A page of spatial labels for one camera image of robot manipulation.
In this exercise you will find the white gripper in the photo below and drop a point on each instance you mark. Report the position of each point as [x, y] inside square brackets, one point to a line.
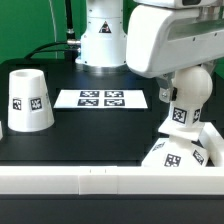
[169, 35]

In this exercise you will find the white lamp bulb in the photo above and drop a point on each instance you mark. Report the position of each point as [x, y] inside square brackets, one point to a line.
[194, 86]

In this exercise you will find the white lamp base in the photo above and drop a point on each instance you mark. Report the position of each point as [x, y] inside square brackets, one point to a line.
[179, 149]

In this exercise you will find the white lamp shade cone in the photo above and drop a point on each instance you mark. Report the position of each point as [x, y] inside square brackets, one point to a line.
[29, 107]

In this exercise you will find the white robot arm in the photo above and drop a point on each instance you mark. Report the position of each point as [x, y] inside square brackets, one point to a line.
[103, 45]

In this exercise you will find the white marker tag sheet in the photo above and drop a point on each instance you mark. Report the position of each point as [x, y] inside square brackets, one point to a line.
[101, 99]

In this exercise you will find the white front fence rail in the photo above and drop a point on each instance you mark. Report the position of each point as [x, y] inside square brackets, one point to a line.
[110, 180]

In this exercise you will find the white left fence rail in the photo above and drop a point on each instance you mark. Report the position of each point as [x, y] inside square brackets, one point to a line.
[1, 130]

